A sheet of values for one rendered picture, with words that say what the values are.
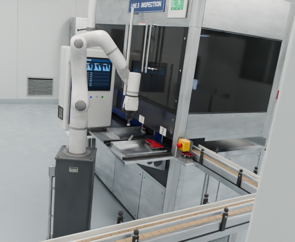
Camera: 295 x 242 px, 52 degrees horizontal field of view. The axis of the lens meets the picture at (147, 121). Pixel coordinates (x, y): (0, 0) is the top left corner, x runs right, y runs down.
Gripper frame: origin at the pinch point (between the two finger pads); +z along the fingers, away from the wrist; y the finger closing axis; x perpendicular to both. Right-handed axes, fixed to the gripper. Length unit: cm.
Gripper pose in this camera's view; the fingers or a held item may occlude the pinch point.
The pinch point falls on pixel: (129, 117)
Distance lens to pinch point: 216.3
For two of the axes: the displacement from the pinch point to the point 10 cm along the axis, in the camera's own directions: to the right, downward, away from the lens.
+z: -1.4, 9.8, 1.7
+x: 4.9, 2.1, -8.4
